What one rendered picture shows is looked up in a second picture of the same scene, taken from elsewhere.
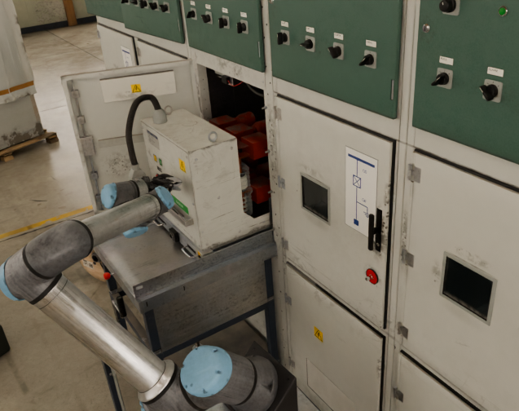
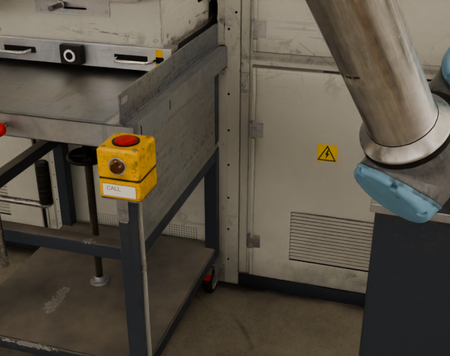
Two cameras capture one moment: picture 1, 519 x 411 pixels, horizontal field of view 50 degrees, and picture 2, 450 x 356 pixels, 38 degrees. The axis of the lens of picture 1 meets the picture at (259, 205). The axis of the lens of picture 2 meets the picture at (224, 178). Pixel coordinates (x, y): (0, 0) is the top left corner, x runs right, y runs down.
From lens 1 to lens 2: 170 cm
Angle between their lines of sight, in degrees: 38
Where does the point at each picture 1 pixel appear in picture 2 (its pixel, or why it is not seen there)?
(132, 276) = (62, 110)
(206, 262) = (176, 66)
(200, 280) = (181, 92)
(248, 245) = (203, 45)
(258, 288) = (210, 124)
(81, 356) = not seen: outside the picture
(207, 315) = (178, 169)
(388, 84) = not seen: outside the picture
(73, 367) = not seen: outside the picture
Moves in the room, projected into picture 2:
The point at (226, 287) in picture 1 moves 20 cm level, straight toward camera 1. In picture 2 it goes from (191, 116) to (247, 135)
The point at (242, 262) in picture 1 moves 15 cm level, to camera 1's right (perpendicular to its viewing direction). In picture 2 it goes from (208, 70) to (246, 59)
